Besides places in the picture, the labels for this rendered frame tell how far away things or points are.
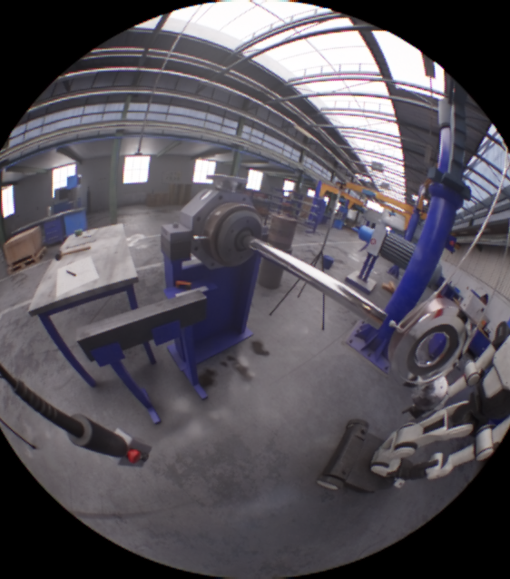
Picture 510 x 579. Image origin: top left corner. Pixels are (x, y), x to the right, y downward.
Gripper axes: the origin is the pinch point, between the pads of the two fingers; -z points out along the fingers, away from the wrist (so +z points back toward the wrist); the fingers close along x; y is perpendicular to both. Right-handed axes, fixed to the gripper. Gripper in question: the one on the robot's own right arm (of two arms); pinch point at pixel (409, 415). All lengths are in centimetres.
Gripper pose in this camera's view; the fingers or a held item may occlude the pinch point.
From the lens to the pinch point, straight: 140.0
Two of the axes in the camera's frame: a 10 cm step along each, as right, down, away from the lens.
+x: -6.9, -6.3, 3.6
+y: -6.5, 3.0, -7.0
